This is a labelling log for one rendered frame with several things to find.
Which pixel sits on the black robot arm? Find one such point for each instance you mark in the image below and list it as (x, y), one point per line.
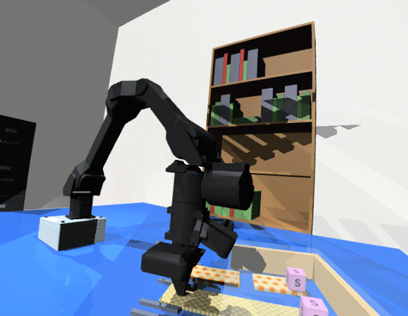
(228, 185)

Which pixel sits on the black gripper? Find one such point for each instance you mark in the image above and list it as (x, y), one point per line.
(176, 260)

